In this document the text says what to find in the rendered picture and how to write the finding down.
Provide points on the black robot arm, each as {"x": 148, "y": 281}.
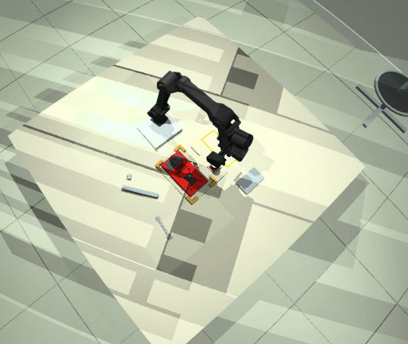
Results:
{"x": 219, "y": 114}

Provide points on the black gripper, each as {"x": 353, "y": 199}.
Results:
{"x": 217, "y": 159}

